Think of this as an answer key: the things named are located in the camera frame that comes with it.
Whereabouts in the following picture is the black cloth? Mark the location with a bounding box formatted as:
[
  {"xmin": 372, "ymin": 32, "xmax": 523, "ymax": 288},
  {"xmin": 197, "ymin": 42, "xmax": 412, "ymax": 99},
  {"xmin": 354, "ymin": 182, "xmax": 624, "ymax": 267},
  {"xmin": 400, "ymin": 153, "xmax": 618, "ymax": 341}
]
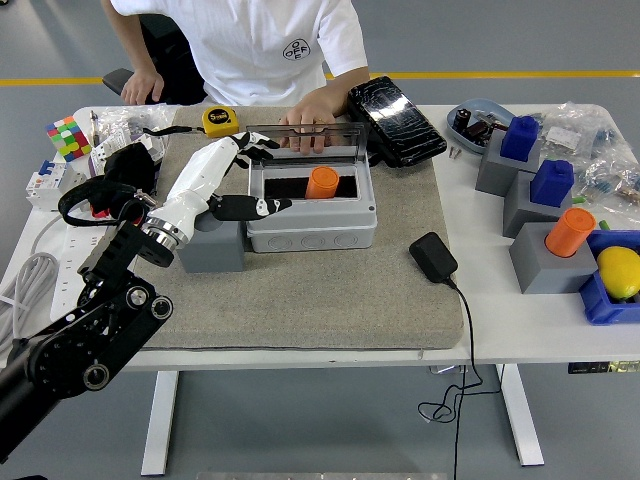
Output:
[{"xmin": 82, "ymin": 144, "xmax": 159, "ymax": 221}]

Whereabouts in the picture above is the person's left hand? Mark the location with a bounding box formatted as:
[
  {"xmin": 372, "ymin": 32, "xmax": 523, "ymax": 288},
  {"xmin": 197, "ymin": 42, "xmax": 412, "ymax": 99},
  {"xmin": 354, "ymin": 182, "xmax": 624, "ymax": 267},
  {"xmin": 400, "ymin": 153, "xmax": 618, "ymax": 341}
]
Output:
[{"xmin": 278, "ymin": 92, "xmax": 338, "ymax": 154}]

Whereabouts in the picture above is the black power adapter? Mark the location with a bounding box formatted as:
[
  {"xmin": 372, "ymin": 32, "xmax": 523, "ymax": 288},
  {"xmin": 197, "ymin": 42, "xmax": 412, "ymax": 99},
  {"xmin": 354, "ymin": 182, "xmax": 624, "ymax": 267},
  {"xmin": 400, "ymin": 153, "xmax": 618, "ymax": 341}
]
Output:
[{"xmin": 408, "ymin": 231, "xmax": 459, "ymax": 286}]

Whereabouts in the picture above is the white table leg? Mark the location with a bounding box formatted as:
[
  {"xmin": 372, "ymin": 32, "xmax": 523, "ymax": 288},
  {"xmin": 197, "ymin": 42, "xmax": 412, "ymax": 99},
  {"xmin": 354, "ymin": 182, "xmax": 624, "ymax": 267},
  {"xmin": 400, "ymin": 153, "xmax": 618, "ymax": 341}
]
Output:
[
  {"xmin": 494, "ymin": 363, "xmax": 545, "ymax": 467},
  {"xmin": 141, "ymin": 370, "xmax": 180, "ymax": 476}
]

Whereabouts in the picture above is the person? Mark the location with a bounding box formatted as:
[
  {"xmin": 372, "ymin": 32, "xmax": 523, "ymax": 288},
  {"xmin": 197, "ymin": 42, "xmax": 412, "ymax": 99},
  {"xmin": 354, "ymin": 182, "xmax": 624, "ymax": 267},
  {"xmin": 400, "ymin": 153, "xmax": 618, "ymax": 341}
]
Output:
[{"xmin": 99, "ymin": 0, "xmax": 371, "ymax": 156}]

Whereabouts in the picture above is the white circuit breaker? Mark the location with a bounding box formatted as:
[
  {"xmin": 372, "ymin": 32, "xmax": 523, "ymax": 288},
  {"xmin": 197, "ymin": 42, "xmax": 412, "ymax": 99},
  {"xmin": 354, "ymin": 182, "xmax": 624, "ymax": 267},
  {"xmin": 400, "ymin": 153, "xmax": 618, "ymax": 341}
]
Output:
[{"xmin": 25, "ymin": 159, "xmax": 89, "ymax": 214}]

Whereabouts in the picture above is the white power strip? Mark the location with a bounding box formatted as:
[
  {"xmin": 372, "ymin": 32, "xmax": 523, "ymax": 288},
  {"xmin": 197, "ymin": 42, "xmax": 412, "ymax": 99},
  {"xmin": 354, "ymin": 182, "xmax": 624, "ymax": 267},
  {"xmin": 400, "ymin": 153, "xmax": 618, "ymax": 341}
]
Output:
[{"xmin": 49, "ymin": 219, "xmax": 126, "ymax": 324}]

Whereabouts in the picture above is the black office chair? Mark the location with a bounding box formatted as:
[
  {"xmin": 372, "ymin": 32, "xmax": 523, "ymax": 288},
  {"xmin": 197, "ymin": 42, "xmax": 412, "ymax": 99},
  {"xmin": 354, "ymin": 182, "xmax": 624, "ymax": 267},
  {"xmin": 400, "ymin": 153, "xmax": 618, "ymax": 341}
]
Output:
[{"xmin": 102, "ymin": 13, "xmax": 209, "ymax": 106}]

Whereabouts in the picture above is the grey-brown mat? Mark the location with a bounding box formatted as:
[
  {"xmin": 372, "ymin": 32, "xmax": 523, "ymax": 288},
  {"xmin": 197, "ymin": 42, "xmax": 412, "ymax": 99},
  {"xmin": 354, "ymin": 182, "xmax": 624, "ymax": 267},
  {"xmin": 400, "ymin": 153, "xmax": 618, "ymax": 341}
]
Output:
[{"xmin": 128, "ymin": 103, "xmax": 464, "ymax": 351}]

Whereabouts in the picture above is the person's right hand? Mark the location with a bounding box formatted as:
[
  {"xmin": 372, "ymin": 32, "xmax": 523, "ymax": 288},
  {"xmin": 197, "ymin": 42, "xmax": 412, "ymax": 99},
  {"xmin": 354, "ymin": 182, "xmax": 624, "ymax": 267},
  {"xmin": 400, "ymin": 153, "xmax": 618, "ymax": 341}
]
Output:
[{"xmin": 121, "ymin": 68, "xmax": 165, "ymax": 107}]

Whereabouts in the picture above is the transparent hinged box lid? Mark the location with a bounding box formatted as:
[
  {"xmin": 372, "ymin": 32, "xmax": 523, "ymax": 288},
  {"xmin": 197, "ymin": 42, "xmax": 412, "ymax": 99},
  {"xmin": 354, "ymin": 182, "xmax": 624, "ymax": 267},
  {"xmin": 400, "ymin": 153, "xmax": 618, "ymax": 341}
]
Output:
[{"xmin": 244, "ymin": 121, "xmax": 370, "ymax": 169}]

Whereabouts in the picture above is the grey block with round hole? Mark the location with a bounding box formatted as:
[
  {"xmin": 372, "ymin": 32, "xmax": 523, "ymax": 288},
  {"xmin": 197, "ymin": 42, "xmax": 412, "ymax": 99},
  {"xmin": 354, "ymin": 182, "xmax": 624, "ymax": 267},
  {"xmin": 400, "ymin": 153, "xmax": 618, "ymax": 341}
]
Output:
[{"xmin": 177, "ymin": 212, "xmax": 247, "ymax": 274}]

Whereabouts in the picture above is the orange cylinder battery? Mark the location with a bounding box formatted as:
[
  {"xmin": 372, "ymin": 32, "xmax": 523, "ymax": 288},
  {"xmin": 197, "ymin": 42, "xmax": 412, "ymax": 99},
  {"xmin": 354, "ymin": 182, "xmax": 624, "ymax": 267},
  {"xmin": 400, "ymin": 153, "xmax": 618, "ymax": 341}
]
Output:
[
  {"xmin": 544, "ymin": 207, "xmax": 597, "ymax": 258},
  {"xmin": 305, "ymin": 166, "xmax": 340, "ymax": 200}
]

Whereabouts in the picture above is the yellow tape measure with strap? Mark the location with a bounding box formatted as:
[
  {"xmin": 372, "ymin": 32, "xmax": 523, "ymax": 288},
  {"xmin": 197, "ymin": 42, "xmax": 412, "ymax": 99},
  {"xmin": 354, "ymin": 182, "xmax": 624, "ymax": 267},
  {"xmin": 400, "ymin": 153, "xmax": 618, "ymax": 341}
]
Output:
[{"xmin": 142, "ymin": 106, "xmax": 241, "ymax": 140}]

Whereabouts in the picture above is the white purple small box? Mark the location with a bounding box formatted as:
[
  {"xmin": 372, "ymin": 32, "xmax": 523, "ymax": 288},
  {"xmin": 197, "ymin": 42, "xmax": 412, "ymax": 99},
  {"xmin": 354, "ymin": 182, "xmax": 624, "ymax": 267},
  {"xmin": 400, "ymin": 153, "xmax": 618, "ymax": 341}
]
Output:
[{"xmin": 88, "ymin": 137, "xmax": 124, "ymax": 176}]

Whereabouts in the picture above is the black table control panel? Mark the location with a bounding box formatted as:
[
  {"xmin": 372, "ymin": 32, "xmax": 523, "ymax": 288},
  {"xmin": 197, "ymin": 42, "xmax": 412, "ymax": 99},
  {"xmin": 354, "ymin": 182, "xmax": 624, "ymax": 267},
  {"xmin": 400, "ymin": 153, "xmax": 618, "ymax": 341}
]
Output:
[{"xmin": 567, "ymin": 359, "xmax": 640, "ymax": 375}]

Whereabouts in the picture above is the blue-grey tray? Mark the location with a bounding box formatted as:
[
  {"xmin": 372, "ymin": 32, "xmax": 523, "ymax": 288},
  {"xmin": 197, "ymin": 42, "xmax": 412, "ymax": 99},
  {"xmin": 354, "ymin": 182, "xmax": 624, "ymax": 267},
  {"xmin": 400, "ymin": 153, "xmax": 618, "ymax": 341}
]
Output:
[{"xmin": 446, "ymin": 97, "xmax": 516, "ymax": 155}]

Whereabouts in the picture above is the black adapter cord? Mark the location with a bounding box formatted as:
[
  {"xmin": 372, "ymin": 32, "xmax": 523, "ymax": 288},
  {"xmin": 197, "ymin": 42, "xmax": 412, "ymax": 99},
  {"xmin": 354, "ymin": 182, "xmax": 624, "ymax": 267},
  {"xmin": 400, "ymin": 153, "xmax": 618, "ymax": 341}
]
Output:
[{"xmin": 417, "ymin": 277, "xmax": 503, "ymax": 480}]

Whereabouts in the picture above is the blue block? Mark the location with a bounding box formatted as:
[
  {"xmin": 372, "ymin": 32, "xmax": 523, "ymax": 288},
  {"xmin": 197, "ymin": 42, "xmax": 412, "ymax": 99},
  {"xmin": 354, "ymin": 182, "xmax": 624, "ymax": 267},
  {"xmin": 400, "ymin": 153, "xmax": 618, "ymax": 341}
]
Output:
[
  {"xmin": 529, "ymin": 159, "xmax": 575, "ymax": 207},
  {"xmin": 500, "ymin": 115, "xmax": 541, "ymax": 163}
]

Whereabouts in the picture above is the brown component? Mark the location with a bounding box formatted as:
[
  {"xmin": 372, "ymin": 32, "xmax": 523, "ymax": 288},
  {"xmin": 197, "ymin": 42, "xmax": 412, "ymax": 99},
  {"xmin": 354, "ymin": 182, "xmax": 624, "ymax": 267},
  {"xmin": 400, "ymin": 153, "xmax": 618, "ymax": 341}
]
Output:
[{"xmin": 462, "ymin": 119, "xmax": 494, "ymax": 146}]

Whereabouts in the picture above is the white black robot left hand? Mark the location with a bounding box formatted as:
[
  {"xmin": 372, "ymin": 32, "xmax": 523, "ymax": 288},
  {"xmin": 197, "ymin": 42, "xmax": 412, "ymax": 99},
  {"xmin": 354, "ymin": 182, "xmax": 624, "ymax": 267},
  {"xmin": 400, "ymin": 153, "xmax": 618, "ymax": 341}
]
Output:
[{"xmin": 148, "ymin": 130, "xmax": 294, "ymax": 249}]

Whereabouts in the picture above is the blue plastic bin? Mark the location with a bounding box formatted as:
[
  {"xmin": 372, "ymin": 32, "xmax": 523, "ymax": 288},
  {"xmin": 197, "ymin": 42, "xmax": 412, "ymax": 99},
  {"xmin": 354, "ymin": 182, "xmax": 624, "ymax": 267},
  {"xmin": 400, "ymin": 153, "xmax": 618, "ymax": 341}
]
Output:
[{"xmin": 578, "ymin": 229, "xmax": 640, "ymax": 326}]

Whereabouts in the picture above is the black cracked-pattern case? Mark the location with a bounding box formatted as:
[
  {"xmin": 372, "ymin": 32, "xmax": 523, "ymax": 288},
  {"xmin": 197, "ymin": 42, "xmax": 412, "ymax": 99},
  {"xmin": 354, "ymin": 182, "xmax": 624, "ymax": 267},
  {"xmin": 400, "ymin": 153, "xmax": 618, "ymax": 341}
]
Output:
[{"xmin": 347, "ymin": 74, "xmax": 449, "ymax": 169}]

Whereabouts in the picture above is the large multicolour puzzle cube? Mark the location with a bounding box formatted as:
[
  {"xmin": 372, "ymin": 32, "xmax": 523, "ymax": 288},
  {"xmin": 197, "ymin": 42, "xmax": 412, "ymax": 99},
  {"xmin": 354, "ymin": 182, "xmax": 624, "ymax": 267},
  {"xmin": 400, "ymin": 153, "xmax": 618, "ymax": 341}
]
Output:
[{"xmin": 44, "ymin": 115, "xmax": 95, "ymax": 163}]

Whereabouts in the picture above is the grey plastic junction box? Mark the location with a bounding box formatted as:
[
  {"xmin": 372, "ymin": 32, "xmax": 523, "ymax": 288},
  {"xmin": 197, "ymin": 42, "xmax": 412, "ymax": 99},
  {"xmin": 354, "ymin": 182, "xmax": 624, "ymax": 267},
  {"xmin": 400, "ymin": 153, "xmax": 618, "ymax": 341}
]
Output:
[{"xmin": 246, "ymin": 149, "xmax": 378, "ymax": 254}]

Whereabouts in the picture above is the clear plastic bag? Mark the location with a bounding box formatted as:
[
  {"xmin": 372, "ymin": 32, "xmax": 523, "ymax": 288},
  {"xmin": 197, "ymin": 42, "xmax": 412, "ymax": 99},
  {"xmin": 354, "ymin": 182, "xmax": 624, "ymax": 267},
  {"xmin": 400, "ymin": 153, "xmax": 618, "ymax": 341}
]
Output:
[{"xmin": 94, "ymin": 102, "xmax": 179, "ymax": 166}]

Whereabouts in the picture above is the yellow fruit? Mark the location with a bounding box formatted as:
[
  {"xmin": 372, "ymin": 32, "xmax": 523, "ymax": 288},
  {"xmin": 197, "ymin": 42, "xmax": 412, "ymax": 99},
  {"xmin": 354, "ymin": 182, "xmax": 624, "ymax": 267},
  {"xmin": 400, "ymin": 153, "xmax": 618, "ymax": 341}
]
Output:
[{"xmin": 596, "ymin": 245, "xmax": 640, "ymax": 301}]

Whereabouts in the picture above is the clear bag of parts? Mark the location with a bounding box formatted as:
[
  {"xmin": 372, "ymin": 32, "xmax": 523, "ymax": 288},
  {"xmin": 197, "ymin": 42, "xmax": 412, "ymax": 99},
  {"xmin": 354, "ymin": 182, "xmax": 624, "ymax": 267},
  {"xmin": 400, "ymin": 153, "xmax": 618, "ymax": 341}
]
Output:
[
  {"xmin": 537, "ymin": 102, "xmax": 621, "ymax": 157},
  {"xmin": 574, "ymin": 149, "xmax": 640, "ymax": 211}
]

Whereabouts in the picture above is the grey block holder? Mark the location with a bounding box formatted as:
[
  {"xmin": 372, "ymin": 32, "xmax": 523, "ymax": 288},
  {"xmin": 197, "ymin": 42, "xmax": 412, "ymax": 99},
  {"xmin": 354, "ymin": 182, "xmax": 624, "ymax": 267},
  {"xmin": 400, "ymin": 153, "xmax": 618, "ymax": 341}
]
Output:
[
  {"xmin": 502, "ymin": 170, "xmax": 574, "ymax": 239},
  {"xmin": 508, "ymin": 221, "xmax": 600, "ymax": 295},
  {"xmin": 474, "ymin": 128, "xmax": 544, "ymax": 197}
]

